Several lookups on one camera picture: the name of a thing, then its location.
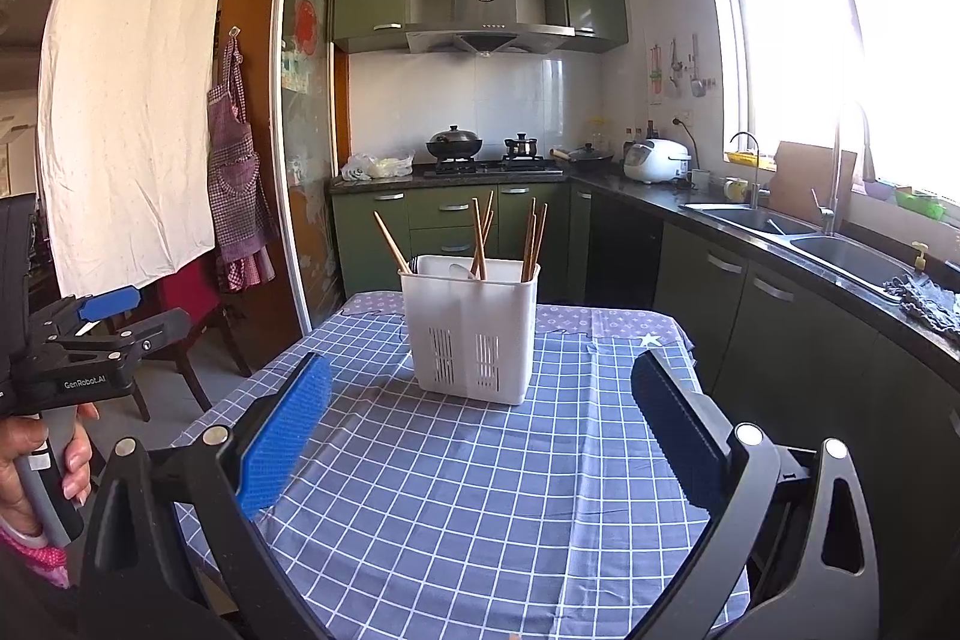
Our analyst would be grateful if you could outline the pink patterned forearm sleeve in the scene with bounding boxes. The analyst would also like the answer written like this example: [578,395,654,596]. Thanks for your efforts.
[0,518,70,590]

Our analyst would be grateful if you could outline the green kitchen cabinets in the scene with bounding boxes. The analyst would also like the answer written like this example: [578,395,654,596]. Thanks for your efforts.
[332,174,958,637]

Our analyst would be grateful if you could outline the chrome kitchen faucet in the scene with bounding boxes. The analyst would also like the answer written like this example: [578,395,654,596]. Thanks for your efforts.
[811,127,843,236]

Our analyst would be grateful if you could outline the wooden chair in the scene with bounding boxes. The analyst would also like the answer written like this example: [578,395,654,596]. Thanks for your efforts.
[104,256,254,424]

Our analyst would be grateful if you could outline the purple hanging apron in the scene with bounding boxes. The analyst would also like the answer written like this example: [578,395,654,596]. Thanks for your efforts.
[206,26,277,292]

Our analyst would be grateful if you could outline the blue checked tablecloth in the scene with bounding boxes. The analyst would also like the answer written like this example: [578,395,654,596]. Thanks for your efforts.
[203,294,708,638]

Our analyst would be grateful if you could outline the grey dish rag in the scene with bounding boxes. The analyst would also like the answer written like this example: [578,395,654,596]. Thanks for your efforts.
[884,275,960,342]

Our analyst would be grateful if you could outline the white plastic bag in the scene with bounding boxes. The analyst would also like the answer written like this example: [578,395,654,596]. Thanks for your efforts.
[340,154,413,182]

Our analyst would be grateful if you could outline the steel double sink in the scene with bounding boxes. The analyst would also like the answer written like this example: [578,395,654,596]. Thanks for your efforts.
[686,203,913,299]

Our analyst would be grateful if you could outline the white hanging cloth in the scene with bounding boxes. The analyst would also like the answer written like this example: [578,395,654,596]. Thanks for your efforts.
[37,0,218,296]

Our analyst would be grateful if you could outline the white plastic utensil holder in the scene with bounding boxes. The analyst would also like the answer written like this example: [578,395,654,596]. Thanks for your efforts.
[400,255,539,406]

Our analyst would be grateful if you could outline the green plastic basket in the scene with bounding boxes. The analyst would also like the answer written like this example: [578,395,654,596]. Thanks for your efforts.
[895,188,947,221]

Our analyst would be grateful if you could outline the wooden cutting board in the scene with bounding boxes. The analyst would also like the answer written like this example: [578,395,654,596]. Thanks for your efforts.
[768,142,857,224]

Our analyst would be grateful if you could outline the black wok with lid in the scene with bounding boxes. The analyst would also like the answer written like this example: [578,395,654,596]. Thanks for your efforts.
[427,125,483,161]

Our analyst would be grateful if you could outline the white rice cooker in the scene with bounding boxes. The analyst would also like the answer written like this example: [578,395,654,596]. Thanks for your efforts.
[623,138,692,185]

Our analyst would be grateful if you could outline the small black pot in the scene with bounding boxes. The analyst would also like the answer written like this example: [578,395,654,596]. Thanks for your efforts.
[503,133,539,161]

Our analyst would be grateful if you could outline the black frying pan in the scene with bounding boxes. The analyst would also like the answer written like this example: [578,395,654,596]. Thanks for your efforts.
[550,143,612,169]

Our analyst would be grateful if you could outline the steel range hood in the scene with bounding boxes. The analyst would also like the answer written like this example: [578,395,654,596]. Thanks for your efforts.
[404,0,576,55]

